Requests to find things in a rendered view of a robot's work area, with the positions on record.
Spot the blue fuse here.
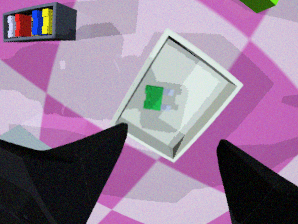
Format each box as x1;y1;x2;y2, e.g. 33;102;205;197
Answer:
32;11;45;36

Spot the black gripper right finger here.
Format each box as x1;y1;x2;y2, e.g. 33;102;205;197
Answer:
216;139;298;224

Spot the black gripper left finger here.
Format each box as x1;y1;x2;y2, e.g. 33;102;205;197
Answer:
0;123;128;224

